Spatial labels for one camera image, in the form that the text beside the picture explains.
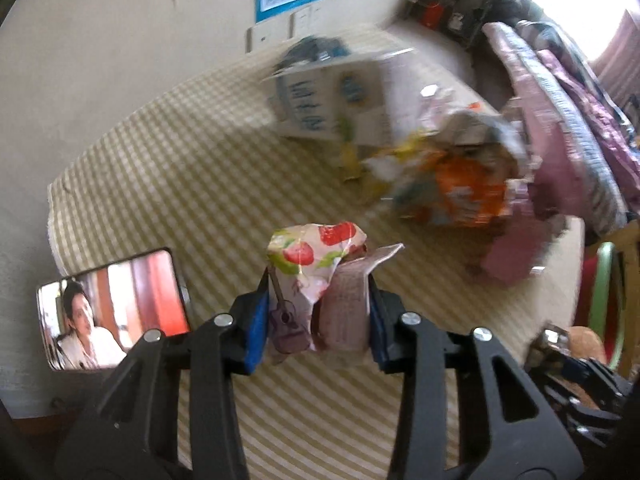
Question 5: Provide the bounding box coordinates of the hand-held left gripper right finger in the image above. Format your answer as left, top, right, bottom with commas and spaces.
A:
367, 275, 584, 480

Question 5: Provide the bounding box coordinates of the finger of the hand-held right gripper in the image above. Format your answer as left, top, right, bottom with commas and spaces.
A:
524, 327, 572, 386

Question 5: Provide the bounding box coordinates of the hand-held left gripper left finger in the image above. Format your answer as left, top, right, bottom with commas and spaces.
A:
55, 266, 274, 480

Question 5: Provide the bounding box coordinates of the strawberry print wrapper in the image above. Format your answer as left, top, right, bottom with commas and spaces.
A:
266, 221, 405, 366

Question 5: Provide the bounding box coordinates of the orange snack wrapper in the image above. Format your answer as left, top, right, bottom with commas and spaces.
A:
431, 154, 508, 228

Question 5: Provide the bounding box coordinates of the person's right forearm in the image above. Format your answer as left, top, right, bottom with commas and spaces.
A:
569, 326, 608, 367

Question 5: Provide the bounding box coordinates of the green chair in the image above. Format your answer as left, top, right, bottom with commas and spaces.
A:
586, 240, 640, 376

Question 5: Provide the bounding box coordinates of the pink plastic bag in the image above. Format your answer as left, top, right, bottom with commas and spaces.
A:
477, 210, 568, 288

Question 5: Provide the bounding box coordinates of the smartphone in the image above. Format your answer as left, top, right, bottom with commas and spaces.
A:
36, 247, 192, 372

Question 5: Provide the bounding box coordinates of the checkered tablecloth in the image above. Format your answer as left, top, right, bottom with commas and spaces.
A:
47, 22, 587, 480

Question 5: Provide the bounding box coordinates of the silver crumpled wrapper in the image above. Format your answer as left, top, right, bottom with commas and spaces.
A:
419, 85, 528, 161

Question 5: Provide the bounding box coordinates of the pink and blue quilt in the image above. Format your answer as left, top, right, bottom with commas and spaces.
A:
482, 17, 640, 236

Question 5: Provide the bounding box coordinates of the blue and white carton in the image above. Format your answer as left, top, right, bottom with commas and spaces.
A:
262, 49, 416, 147

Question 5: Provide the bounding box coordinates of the dark blue cloth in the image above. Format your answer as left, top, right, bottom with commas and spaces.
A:
274, 35, 352, 70

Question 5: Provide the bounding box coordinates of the white wall switch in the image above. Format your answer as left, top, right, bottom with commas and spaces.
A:
290, 6, 317, 37
246, 26, 282, 55

